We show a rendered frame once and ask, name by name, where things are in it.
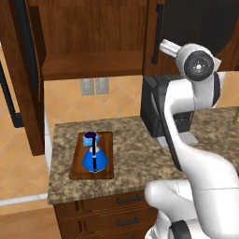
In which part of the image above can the grey wall outlet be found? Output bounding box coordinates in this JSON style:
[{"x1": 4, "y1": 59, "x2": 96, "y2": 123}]
[
  {"x1": 80, "y1": 77, "x2": 95, "y2": 96},
  {"x1": 94, "y1": 77, "x2": 110, "y2": 95}
]

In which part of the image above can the black drawer handle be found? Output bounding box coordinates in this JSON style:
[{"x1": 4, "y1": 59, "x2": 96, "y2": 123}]
[
  {"x1": 116, "y1": 216, "x2": 140, "y2": 228},
  {"x1": 116, "y1": 193, "x2": 142, "y2": 205}
]

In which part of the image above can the olive green object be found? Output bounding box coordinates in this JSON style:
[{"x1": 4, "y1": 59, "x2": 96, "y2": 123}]
[{"x1": 232, "y1": 106, "x2": 239, "y2": 127}]

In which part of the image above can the black cabinet door handle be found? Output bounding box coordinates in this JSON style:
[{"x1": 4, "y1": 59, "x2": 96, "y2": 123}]
[
  {"x1": 0, "y1": 61, "x2": 25, "y2": 129},
  {"x1": 150, "y1": 3, "x2": 164, "y2": 65}
]

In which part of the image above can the wooden cabinet door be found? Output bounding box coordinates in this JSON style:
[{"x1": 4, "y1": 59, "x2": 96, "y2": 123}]
[
  {"x1": 0, "y1": 0, "x2": 47, "y2": 157},
  {"x1": 142, "y1": 0, "x2": 239, "y2": 77}
]

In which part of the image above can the black coffee machine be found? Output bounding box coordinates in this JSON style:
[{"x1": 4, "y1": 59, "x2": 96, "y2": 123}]
[{"x1": 139, "y1": 74, "x2": 200, "y2": 149}]

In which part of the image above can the brown wooden tray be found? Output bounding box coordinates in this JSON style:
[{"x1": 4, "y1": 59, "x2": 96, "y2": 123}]
[{"x1": 69, "y1": 131, "x2": 115, "y2": 180}]

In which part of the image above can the blue kettle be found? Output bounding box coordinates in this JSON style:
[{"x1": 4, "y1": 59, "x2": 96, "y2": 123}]
[{"x1": 81, "y1": 139, "x2": 110, "y2": 174}]

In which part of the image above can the wooden wall cabinet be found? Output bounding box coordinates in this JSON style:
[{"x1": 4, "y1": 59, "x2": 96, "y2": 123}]
[{"x1": 27, "y1": 0, "x2": 149, "y2": 81}]

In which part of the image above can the wooden drawer front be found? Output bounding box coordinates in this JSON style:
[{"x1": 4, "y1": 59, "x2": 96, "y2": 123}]
[
  {"x1": 79, "y1": 206, "x2": 159, "y2": 234},
  {"x1": 77, "y1": 190, "x2": 151, "y2": 214},
  {"x1": 83, "y1": 227, "x2": 157, "y2": 239}
]

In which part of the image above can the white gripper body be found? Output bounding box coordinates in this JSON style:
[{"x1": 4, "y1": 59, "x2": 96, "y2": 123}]
[{"x1": 159, "y1": 38, "x2": 183, "y2": 59}]

